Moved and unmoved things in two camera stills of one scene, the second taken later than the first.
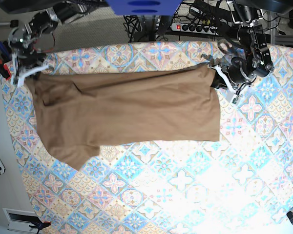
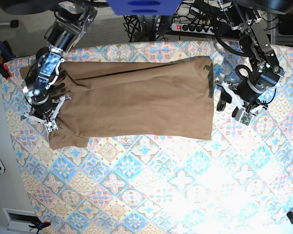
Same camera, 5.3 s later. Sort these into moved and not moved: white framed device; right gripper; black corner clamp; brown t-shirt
Moved: right gripper; brown t-shirt
Not moved: white framed device; black corner clamp
